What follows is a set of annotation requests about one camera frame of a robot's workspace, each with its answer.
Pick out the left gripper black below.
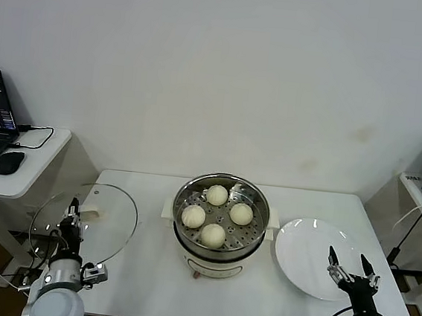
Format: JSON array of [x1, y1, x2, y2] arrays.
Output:
[[53, 195, 89, 263]]

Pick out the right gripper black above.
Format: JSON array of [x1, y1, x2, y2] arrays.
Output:
[[322, 245, 393, 316]]

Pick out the glass lid cream handle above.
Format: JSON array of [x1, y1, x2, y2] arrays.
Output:
[[25, 176, 142, 271]]

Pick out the white steamed baozi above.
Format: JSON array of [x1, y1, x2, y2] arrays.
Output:
[[180, 203, 207, 230], [205, 183, 229, 207], [228, 201, 255, 226], [199, 222, 227, 251]]

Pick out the steel perforated steamer basket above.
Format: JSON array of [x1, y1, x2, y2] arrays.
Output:
[[167, 168, 273, 263]]

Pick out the white round plate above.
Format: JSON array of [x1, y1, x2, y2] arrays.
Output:
[[270, 216, 371, 305]]

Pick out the white side table rounded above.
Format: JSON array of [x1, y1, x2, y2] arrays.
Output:
[[0, 121, 104, 296]]

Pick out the black computer mouse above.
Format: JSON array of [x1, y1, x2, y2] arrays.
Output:
[[0, 148, 26, 178]]

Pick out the cream electric cooker base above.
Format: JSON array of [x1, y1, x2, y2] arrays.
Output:
[[154, 193, 281, 286]]

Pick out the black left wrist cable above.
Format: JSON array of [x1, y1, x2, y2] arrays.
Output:
[[47, 228, 74, 261]]

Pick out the black cable with adapter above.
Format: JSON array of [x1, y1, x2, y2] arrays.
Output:
[[385, 203, 422, 272]]

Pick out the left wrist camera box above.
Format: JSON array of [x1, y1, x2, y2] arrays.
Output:
[[79, 261, 110, 288]]

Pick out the black laptop charger cable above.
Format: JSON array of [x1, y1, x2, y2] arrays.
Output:
[[12, 122, 55, 151]]

